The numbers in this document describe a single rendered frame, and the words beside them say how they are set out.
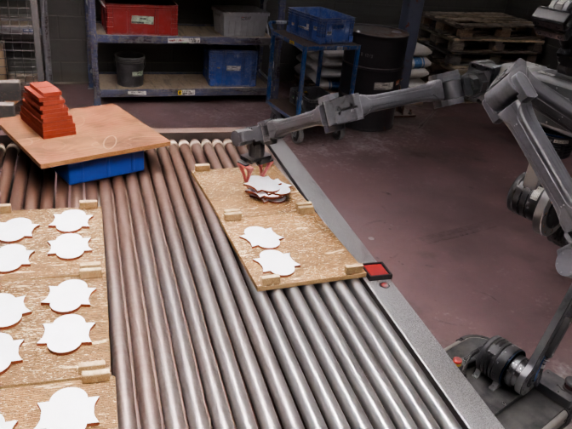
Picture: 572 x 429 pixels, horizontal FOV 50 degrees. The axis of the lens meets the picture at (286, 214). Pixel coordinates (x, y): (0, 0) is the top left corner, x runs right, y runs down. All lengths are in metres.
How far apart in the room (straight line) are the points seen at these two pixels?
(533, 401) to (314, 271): 1.22
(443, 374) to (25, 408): 0.96
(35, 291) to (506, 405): 1.77
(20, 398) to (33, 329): 0.23
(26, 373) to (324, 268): 0.88
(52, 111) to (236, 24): 3.98
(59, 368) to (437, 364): 0.91
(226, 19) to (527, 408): 4.62
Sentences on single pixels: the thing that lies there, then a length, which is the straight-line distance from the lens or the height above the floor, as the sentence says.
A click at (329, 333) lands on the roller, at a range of 1.67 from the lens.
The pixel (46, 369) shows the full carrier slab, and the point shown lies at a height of 0.94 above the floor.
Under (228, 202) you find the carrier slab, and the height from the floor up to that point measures 0.94.
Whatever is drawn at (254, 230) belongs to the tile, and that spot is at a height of 0.94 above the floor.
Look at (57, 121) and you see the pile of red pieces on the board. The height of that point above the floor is 1.10.
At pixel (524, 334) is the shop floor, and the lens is 3.53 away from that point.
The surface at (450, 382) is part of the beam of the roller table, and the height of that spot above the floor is 0.92.
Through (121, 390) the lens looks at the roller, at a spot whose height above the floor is 0.92.
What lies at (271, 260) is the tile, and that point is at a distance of 1.87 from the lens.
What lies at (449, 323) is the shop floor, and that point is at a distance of 3.42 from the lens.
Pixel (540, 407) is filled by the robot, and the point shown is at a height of 0.24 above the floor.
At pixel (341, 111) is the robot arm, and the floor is 1.39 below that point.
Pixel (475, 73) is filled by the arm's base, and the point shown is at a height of 1.49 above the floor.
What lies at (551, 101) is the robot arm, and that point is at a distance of 1.63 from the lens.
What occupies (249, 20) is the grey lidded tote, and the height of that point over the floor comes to 0.80.
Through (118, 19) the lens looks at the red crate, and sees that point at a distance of 6.02.
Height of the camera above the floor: 1.93
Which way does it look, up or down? 27 degrees down
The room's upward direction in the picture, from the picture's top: 6 degrees clockwise
